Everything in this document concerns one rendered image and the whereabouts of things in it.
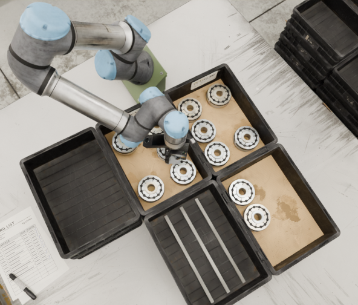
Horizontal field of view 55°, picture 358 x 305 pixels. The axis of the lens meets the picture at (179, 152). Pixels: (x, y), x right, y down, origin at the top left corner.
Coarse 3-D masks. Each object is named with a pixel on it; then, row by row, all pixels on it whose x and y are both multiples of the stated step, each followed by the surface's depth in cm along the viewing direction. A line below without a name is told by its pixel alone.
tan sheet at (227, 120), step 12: (192, 96) 147; (204, 96) 148; (204, 108) 146; (216, 108) 146; (228, 108) 146; (240, 108) 147; (216, 120) 144; (228, 120) 145; (240, 120) 145; (204, 132) 143; (216, 132) 143; (228, 132) 143; (228, 144) 141; (240, 156) 140; (216, 168) 138
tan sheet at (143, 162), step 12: (120, 156) 137; (132, 156) 138; (144, 156) 138; (156, 156) 138; (132, 168) 136; (144, 168) 136; (156, 168) 137; (168, 168) 137; (132, 180) 135; (168, 180) 135; (168, 192) 134; (144, 204) 132; (156, 204) 132
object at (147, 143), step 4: (148, 136) 124; (152, 136) 123; (156, 136) 122; (160, 136) 121; (144, 140) 124; (148, 140) 123; (152, 140) 122; (156, 140) 122; (160, 140) 121; (144, 144) 123; (148, 144) 123; (152, 144) 122; (156, 144) 121; (160, 144) 120; (164, 144) 120
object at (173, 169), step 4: (180, 160) 135; (184, 160) 135; (188, 160) 135; (172, 164) 134; (176, 164) 135; (180, 164) 134; (184, 164) 134; (188, 164) 135; (192, 164) 135; (172, 168) 134; (176, 168) 134; (192, 168) 134; (172, 172) 134; (176, 172) 133; (192, 172) 134; (172, 176) 133; (176, 176) 133; (188, 176) 133; (192, 176) 133; (176, 180) 132; (180, 180) 133; (184, 180) 133; (188, 180) 132
